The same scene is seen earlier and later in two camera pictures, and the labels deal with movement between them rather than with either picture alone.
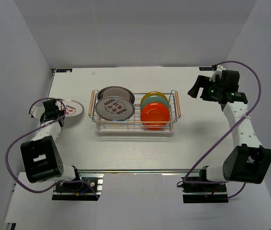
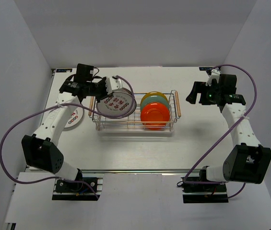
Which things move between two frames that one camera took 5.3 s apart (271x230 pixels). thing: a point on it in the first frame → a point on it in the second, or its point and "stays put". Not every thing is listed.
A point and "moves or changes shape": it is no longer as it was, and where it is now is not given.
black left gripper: (61, 113) → (105, 95)
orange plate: (154, 116) stays put
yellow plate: (154, 93) stays put
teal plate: (154, 99) stays put
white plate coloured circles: (114, 108) moves or changes shape
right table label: (206, 68) stays put
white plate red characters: (73, 108) moves or changes shape
